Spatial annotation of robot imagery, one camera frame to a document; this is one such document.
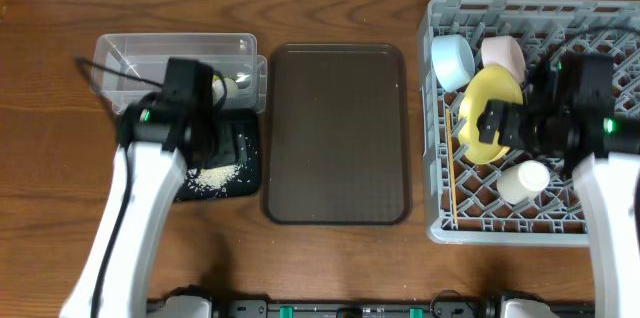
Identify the black rail with green clips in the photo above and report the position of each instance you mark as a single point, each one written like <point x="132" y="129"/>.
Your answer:
<point x="264" y="309"/>

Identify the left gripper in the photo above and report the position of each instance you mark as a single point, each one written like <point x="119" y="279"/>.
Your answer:
<point x="220" y="141"/>

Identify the white cup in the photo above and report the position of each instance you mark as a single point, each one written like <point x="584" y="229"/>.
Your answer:
<point x="523" y="181"/>

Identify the blue bowl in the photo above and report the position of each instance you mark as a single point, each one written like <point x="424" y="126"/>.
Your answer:
<point x="452" y="61"/>

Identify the yellow plate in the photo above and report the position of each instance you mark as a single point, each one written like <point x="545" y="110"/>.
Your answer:
<point x="492" y="82"/>

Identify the yellow-green snack wrapper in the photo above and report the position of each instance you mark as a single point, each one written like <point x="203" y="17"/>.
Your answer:
<point x="222" y="85"/>

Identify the wooden chopstick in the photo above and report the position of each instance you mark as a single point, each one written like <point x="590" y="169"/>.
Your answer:
<point x="451" y="166"/>

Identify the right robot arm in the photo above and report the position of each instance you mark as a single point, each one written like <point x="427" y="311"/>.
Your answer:
<point x="570" y="115"/>

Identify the black food-waste tray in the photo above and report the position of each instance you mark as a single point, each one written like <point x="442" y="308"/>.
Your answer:
<point x="250" y="120"/>

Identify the brown serving tray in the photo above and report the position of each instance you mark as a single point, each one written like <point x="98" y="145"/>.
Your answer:
<point x="338" y="146"/>

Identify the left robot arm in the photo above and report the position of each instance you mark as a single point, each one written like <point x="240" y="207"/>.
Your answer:
<point x="170" y="131"/>

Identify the clear plastic waste bin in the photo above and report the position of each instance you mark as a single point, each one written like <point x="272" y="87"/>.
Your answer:
<point x="145" y="55"/>

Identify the grey dishwasher rack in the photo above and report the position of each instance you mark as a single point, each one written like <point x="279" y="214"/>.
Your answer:
<point x="555" y="217"/>

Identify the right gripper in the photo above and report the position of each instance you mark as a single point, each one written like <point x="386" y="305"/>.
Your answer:
<point x="516" y="116"/>

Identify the white rice pile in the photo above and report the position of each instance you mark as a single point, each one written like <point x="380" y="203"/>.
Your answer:
<point x="225" y="182"/>

